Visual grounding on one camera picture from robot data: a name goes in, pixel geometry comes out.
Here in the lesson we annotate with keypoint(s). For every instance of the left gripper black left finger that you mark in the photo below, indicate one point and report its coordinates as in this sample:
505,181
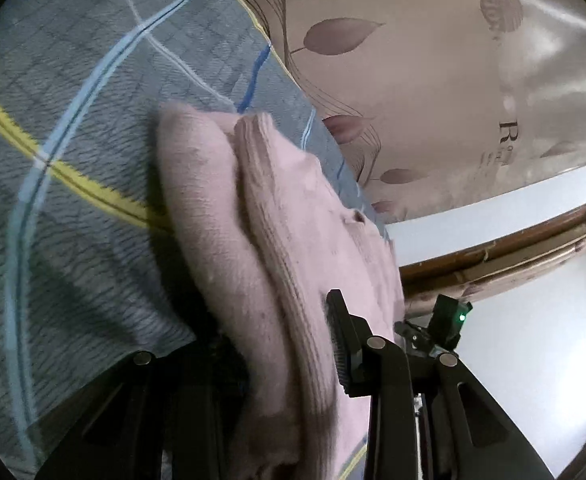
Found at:
157,418

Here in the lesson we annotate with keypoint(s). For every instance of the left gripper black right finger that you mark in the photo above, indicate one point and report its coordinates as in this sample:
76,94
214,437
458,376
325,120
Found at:
430,417

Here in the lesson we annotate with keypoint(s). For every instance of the pink knitted sweater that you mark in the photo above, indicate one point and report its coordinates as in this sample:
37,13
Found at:
266,238

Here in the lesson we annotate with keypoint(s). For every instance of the grey plaid bed sheet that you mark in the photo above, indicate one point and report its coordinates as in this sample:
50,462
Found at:
89,274

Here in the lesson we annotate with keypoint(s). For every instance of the beige leaf-print curtain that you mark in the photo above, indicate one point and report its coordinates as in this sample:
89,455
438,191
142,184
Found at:
438,104

